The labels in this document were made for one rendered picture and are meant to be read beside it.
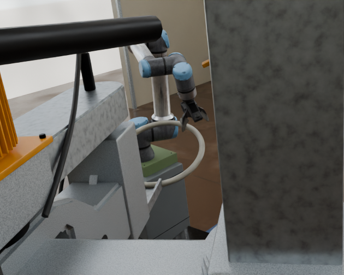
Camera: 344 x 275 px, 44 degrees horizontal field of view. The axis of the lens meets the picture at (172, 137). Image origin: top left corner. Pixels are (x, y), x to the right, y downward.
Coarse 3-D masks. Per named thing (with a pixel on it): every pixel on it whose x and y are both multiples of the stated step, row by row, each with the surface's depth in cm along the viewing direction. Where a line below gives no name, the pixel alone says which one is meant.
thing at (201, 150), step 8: (168, 120) 243; (144, 128) 243; (192, 128) 234; (200, 136) 227; (200, 144) 223; (200, 152) 219; (200, 160) 216; (192, 168) 212; (176, 176) 210; (184, 176) 210; (152, 184) 210; (168, 184) 209
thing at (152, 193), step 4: (160, 180) 208; (156, 184) 204; (160, 184) 207; (148, 188) 211; (152, 188) 210; (156, 188) 201; (160, 188) 207; (148, 192) 207; (152, 192) 197; (156, 192) 201; (148, 196) 203; (152, 196) 195; (156, 196) 201; (148, 200) 191; (152, 200) 195; (148, 204) 189; (152, 204) 195
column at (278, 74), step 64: (256, 0) 59; (320, 0) 57; (256, 64) 62; (320, 64) 60; (256, 128) 66; (320, 128) 64; (256, 192) 69; (320, 192) 67; (256, 256) 74; (320, 256) 71
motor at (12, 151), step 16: (0, 80) 87; (0, 96) 87; (0, 112) 86; (0, 128) 85; (0, 144) 86; (16, 144) 96; (32, 144) 95; (48, 144) 98; (0, 160) 88; (16, 160) 86; (0, 176) 81
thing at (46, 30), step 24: (48, 24) 41; (72, 24) 42; (96, 24) 44; (120, 24) 47; (144, 24) 49; (0, 48) 36; (24, 48) 38; (48, 48) 40; (72, 48) 42; (96, 48) 45
